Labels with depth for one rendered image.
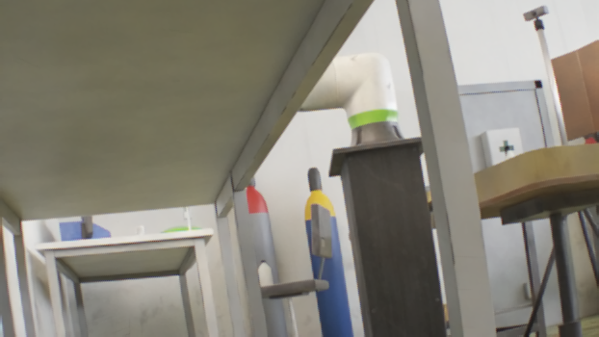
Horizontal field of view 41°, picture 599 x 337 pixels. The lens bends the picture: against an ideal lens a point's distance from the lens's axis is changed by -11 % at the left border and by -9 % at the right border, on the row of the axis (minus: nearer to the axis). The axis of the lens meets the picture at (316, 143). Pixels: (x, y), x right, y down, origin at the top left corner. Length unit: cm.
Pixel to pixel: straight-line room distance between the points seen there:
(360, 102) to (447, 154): 123
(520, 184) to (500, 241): 548
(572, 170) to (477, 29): 592
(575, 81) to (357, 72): 57
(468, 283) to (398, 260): 116
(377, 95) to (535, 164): 77
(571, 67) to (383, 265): 66
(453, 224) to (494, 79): 638
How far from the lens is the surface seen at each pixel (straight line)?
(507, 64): 739
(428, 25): 97
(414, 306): 207
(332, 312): 618
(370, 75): 216
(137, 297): 633
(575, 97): 197
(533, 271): 485
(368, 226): 207
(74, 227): 537
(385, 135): 212
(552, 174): 147
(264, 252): 617
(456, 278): 91
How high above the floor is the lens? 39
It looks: 12 degrees up
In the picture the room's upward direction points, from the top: 9 degrees counter-clockwise
